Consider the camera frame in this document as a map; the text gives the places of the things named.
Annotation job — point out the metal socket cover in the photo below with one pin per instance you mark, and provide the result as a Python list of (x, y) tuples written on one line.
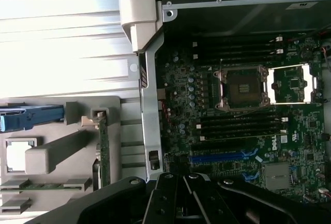
[(289, 67)]

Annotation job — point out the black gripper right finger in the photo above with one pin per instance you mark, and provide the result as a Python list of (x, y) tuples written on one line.
[(207, 203)]

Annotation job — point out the CPU socket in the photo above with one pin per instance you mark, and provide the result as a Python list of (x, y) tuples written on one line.
[(241, 88)]

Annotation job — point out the black RAM slot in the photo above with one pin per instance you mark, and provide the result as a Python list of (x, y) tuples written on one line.
[(240, 130), (232, 59), (240, 118), (232, 40), (232, 53), (232, 46), (240, 124)]

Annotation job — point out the thin socket locking lever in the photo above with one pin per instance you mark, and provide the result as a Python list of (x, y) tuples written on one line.
[(223, 68)]

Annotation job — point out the silver CPU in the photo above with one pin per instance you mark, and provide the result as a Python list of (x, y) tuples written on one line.
[(16, 156)]

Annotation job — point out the green RAM stick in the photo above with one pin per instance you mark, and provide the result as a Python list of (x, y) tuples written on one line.
[(44, 186)]

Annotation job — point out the green Dell motherboard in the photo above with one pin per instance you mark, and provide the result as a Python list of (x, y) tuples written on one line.
[(258, 146)]

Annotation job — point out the hard disk drive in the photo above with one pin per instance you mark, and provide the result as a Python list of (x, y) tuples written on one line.
[(33, 118)]

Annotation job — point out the open black PC case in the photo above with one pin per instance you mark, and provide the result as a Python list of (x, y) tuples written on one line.
[(151, 105)]

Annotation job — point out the blue expansion slot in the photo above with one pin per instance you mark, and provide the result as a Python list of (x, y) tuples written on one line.
[(217, 159)]

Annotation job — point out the silver chipset heatsink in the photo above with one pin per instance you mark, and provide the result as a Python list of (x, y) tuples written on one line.
[(275, 176)]

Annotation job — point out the grey parts rack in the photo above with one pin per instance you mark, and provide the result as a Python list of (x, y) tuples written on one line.
[(38, 160)]

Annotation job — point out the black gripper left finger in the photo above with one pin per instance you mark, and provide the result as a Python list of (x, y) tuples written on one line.
[(165, 203)]

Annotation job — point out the long black expansion slot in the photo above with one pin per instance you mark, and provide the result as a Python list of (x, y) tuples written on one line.
[(214, 147)]

